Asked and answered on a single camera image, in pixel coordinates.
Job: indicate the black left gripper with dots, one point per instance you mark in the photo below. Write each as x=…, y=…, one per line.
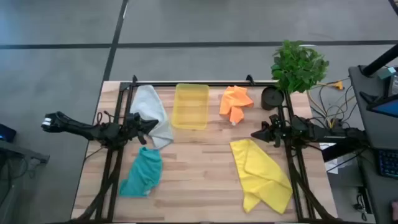
x=132, y=124

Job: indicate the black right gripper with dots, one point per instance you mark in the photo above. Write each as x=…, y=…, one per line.
x=275, y=129

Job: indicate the grey microfiber towel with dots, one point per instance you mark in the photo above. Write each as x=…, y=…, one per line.
x=152, y=109

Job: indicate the orange microfiber towel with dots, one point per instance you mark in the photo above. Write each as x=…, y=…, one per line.
x=233, y=102

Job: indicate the teal microfiber towel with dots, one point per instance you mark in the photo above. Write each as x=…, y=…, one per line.
x=143, y=174

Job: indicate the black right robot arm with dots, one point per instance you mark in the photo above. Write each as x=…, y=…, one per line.
x=326, y=132

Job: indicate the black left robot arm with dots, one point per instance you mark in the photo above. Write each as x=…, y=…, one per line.
x=77, y=130

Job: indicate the yellow microfiber towel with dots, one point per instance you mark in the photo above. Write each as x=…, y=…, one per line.
x=261, y=177

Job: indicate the black plant pot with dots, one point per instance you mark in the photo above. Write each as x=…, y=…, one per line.
x=272, y=99

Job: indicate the yellow translucent plastic bin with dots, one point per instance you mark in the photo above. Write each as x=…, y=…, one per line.
x=189, y=107

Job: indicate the green leafy plant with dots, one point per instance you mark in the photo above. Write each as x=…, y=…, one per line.
x=295, y=67

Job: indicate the black desk beam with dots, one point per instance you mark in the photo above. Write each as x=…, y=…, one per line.
x=335, y=154

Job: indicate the grey desk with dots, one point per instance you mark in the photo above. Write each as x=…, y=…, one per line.
x=373, y=133

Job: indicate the blue-screen laptop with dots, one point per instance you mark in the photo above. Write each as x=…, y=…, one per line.
x=387, y=109

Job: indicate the grey metal stand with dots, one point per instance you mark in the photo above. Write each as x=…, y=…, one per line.
x=21, y=151

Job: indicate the black backlit keyboard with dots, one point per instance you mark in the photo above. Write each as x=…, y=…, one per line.
x=388, y=163

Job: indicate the black slanted pole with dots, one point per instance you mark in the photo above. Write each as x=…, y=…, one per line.
x=379, y=60

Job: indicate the small teal box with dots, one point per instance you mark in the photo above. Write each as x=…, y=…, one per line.
x=387, y=73

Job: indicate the black device blue light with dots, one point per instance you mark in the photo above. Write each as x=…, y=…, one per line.
x=6, y=133

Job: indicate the black aluminium table frame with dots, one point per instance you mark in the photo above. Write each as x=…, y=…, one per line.
x=217, y=84

